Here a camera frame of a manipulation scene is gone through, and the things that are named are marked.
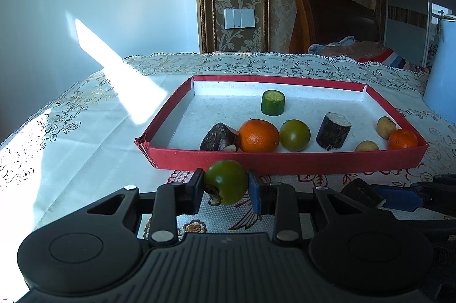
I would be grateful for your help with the light blue kettle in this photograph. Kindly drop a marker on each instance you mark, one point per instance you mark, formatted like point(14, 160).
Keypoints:
point(443, 75)

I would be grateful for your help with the green tomato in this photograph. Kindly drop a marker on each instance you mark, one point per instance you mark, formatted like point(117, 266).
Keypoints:
point(226, 182)
point(295, 135)

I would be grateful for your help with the wooden chair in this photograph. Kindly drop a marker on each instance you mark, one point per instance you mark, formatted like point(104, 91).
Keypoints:
point(331, 18)

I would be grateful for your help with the red-edged lace doily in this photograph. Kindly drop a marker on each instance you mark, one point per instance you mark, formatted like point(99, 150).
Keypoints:
point(235, 217)

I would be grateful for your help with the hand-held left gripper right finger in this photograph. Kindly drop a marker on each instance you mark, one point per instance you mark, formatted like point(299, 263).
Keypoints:
point(254, 192)

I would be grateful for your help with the small yellow fruit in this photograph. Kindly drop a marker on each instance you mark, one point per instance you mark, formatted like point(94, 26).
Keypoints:
point(367, 146)
point(386, 126)

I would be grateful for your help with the patterned wardrobe door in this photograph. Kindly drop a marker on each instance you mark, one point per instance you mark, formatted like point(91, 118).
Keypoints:
point(406, 11)

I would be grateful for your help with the green cucumber piece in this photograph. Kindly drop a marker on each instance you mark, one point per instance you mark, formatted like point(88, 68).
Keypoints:
point(273, 103)

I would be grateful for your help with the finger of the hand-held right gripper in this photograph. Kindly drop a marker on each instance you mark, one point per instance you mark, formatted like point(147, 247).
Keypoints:
point(441, 223)
point(395, 198)

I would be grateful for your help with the white wall switch panel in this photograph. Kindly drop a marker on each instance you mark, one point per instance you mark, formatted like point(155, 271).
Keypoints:
point(239, 18)

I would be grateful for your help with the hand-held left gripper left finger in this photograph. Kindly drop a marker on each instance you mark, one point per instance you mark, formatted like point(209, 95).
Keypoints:
point(195, 191)

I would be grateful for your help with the striped bedding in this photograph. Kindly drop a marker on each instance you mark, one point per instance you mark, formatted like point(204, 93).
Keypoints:
point(363, 52)

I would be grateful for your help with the red shallow cardboard tray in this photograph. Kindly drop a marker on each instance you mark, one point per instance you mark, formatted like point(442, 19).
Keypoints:
point(228, 103)

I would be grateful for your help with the small orange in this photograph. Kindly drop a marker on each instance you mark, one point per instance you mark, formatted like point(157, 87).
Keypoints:
point(402, 140)

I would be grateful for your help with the large orange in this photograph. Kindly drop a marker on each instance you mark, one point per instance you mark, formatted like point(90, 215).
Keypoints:
point(258, 135)

